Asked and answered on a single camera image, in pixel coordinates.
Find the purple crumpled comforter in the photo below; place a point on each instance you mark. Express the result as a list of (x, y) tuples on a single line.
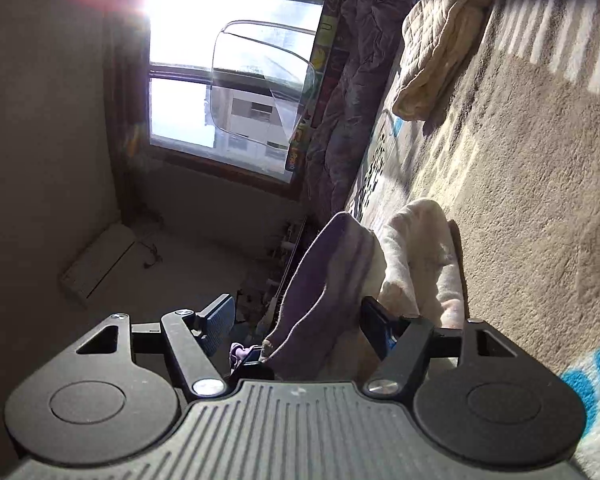
[(373, 37)]

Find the colourful alphabet foam mat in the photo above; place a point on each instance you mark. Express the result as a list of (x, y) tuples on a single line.
[(322, 48)]

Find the cluttered side desk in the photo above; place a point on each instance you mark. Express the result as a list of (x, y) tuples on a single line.
[(259, 297)]

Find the Mickey Mouse plush blanket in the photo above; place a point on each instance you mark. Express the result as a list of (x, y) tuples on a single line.
[(512, 155)]

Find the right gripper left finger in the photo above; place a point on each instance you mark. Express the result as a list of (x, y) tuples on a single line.
[(192, 338)]

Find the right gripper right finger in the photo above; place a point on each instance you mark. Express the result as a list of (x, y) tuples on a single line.
[(401, 346)]

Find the white wall air conditioner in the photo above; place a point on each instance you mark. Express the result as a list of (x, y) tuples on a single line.
[(93, 265)]

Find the white floral padded garment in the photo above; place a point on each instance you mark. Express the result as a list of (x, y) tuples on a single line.
[(410, 266)]

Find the cream quilted folded blanket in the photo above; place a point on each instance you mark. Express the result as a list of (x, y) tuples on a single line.
[(437, 35)]

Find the window with wooden frame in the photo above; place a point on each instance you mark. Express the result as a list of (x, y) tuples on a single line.
[(210, 85)]

